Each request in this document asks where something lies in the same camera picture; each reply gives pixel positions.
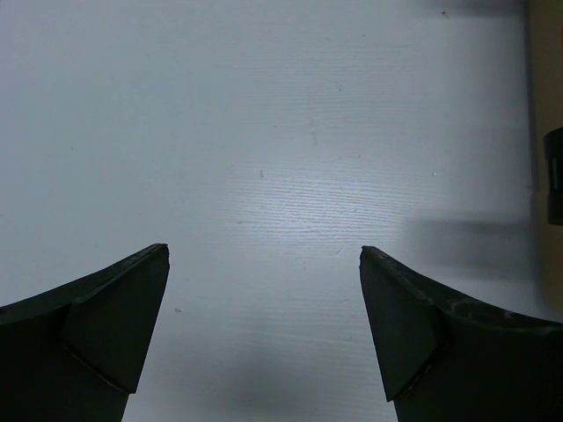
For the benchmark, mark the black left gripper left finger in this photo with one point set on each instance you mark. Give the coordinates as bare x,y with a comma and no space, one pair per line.
76,352

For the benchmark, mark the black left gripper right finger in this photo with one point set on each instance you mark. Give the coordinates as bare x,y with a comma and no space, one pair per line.
446,356

